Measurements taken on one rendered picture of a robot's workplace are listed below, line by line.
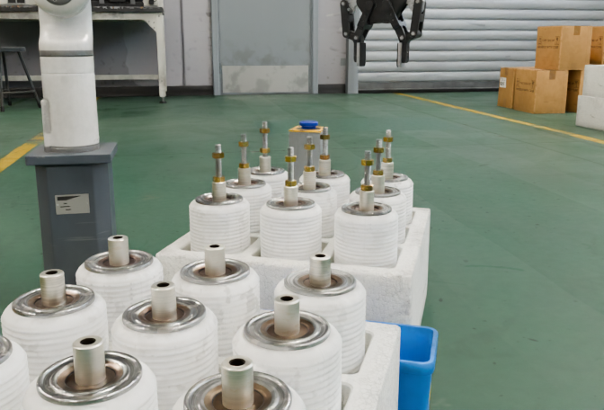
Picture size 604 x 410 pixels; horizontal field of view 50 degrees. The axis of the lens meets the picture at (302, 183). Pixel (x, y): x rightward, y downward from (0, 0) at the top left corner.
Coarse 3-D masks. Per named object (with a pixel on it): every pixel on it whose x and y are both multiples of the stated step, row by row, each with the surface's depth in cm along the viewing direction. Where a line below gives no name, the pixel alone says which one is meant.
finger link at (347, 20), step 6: (342, 0) 104; (342, 6) 104; (348, 6) 104; (342, 12) 104; (348, 12) 104; (342, 18) 104; (348, 18) 104; (342, 24) 104; (348, 24) 104; (354, 24) 106; (342, 30) 105; (348, 30) 104; (354, 30) 106; (348, 36) 104
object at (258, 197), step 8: (232, 192) 110; (240, 192) 110; (248, 192) 110; (256, 192) 110; (264, 192) 111; (248, 200) 110; (256, 200) 111; (264, 200) 112; (256, 208) 111; (256, 216) 111; (256, 224) 111; (256, 232) 112
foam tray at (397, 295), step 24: (408, 240) 106; (168, 264) 99; (264, 264) 95; (288, 264) 94; (336, 264) 94; (408, 264) 94; (264, 288) 96; (384, 288) 91; (408, 288) 90; (384, 312) 92; (408, 312) 91
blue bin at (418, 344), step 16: (368, 320) 90; (400, 336) 88; (416, 336) 88; (432, 336) 85; (400, 352) 89; (416, 352) 88; (432, 352) 80; (400, 368) 78; (416, 368) 78; (432, 368) 78; (400, 384) 79; (416, 384) 79; (400, 400) 80; (416, 400) 79
